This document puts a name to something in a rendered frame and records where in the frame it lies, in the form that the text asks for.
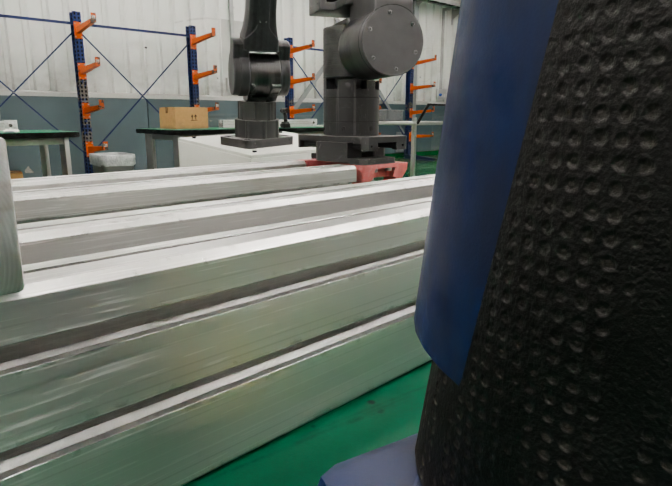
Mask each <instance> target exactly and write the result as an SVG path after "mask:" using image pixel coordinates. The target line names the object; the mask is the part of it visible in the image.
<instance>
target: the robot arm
mask: <svg viewBox="0 0 672 486"><path fill-rule="evenodd" d="M276 8H277V0H245V14H244V20H243V25H242V29H241V32H240V38H230V53H229V60H228V79H229V88H230V93H231V95H238V96H243V100H240V101H238V118H235V135H224V136H220V139H221V145H226V146H232V147H237V148H243V149H256V148H265V147H274V146H283V145H291V144H293V136H291V135H283V134H279V119H276V102H274V101H276V99H277V97H278V96H287V95H288V93H289V89H290V83H291V67H290V49H291V46H290V44H289V42H288V41H287V40H278V34H277V24H276ZM309 16H318V17H333V18H346V19H344V20H342V21H340V22H338V23H336V24H334V25H332V26H329V27H325V28H324V29H323V79H324V80H323V104H324V134H299V135H298V147H316V153H311V159H302V160H301V161H305V163H306V167H308V166H320V165H332V164H344V165H354V166H355V167H356V169H357V182H352V184H356V183H364V182H371V181H372V179H373V178H376V177H384V179H383V180H389V179H397V178H402V177H403V175H404V174H405V172H406V170H407V162H400V161H395V157H390V156H385V148H392V149H394V150H399V149H407V136H406V135H379V81H374V80H375V79H381V78H387V77H393V76H399V75H402V74H405V73H407V72H408V71H410V70H411V69H412V68H413V67H414V66H415V65H416V63H417V62H418V60H419V58H420V56H421V53H422V49H423V33H422V29H421V26H420V24H419V22H418V20H417V19H416V17H415V16H414V15H413V0H309ZM250 51H256V52H250ZM267 52H276V53H267Z"/></svg>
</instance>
